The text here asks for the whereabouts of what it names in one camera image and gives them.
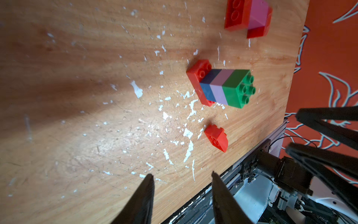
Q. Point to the pink lego brick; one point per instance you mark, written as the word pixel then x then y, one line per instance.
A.
pixel 258 14

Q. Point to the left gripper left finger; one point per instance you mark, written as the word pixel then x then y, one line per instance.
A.
pixel 139 209

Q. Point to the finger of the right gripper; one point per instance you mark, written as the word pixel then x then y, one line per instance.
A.
pixel 317 119
pixel 318 161

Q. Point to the red sloped lego brick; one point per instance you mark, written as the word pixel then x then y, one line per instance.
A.
pixel 217 137

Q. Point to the green lego brick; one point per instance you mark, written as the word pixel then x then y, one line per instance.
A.
pixel 238 88

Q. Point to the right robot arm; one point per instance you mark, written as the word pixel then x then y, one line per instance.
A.
pixel 287 174

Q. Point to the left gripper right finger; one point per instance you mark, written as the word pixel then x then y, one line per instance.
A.
pixel 225 208

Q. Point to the blue lego brick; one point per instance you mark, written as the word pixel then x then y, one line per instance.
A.
pixel 205 84

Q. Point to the purple lego brick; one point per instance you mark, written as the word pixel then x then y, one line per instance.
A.
pixel 217 86

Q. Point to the red square lego brick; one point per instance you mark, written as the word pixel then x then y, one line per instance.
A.
pixel 237 14

